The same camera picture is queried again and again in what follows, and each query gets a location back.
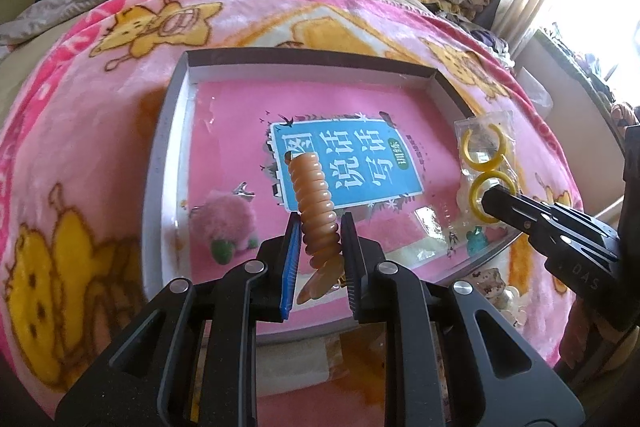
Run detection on pink cartoon bear blanket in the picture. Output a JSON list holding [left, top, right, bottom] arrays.
[[1, 0, 582, 414]]

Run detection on peach spiral hair tie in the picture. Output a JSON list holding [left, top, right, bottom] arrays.
[[287, 150, 346, 307]]

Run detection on shallow grey cardboard box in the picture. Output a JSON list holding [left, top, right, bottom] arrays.
[[140, 46, 522, 342]]

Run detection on spotted fabric bow scrunchie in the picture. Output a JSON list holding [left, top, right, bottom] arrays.
[[465, 268, 506, 303]]

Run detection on yellow rings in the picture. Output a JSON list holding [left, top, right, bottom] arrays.
[[453, 109, 524, 228]]

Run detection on small grey box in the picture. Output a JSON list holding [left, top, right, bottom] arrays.
[[256, 335, 345, 398]]

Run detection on cream pearl flower hair claw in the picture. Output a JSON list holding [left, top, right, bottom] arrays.
[[491, 285, 527, 332]]

